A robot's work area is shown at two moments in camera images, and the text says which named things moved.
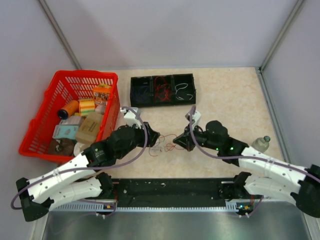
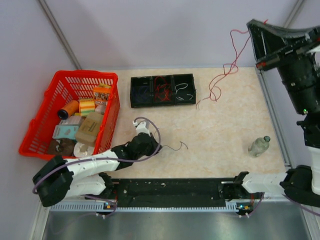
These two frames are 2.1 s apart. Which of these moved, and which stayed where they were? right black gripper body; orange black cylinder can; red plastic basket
Moved: right black gripper body
Stayed: red plastic basket; orange black cylinder can
